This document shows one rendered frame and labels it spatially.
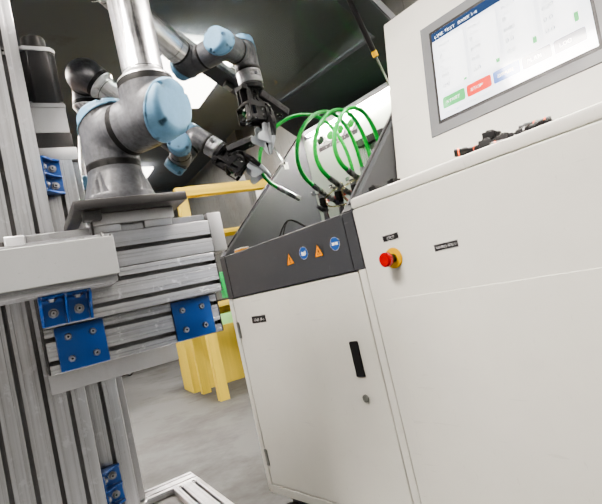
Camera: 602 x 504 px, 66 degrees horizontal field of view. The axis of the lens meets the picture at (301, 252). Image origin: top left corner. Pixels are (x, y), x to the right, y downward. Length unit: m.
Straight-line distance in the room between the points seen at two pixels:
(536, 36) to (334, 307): 0.85
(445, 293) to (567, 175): 0.35
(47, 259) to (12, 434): 0.45
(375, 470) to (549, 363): 0.62
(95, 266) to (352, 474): 0.99
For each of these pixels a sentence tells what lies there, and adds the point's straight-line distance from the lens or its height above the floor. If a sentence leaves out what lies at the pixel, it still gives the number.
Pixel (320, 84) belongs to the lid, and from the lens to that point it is 1.96.
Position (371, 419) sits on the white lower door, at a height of 0.38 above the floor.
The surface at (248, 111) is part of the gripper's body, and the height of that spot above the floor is 1.31.
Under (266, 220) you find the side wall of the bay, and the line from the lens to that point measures 1.91.
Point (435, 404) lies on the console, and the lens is 1.22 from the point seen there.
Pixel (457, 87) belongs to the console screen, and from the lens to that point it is 1.41.
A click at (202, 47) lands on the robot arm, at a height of 1.50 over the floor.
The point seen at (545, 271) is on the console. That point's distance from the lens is 1.01.
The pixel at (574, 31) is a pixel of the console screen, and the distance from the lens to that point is 1.31.
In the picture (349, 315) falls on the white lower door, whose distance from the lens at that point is 1.32.
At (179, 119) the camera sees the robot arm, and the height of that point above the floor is 1.17.
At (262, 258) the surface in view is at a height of 0.90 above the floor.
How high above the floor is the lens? 0.79
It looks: 4 degrees up
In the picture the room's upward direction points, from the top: 13 degrees counter-clockwise
